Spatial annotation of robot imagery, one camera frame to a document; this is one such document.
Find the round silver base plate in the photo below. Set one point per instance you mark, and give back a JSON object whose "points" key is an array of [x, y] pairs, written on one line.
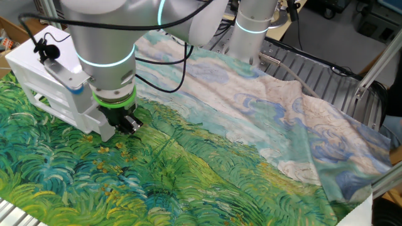
{"points": [[279, 19]]}

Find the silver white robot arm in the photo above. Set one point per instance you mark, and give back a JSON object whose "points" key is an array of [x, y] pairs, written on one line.
{"points": [[103, 37]]}

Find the light wooden desk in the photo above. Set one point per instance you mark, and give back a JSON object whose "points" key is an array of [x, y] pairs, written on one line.
{"points": [[284, 34]]}

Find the open brown cardboard box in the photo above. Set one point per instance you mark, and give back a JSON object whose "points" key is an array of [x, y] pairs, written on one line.
{"points": [[12, 31]]}

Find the aluminium frame post with foot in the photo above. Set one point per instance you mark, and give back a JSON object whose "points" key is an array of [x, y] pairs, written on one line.
{"points": [[380, 62]]}

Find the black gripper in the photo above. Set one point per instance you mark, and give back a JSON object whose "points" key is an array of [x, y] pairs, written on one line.
{"points": [[111, 114]]}

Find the white plastic drawer cabinet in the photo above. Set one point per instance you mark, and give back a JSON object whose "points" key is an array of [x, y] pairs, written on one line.
{"points": [[31, 47]]}

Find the wrist camera on silver bracket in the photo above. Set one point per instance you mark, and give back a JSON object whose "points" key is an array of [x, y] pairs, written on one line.
{"points": [[63, 73]]}

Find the brown wooden side desk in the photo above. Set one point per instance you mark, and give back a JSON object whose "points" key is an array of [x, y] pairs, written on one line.
{"points": [[396, 155]]}

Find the painted landscape print tablecloth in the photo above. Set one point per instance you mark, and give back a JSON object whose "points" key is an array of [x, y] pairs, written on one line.
{"points": [[220, 157]]}

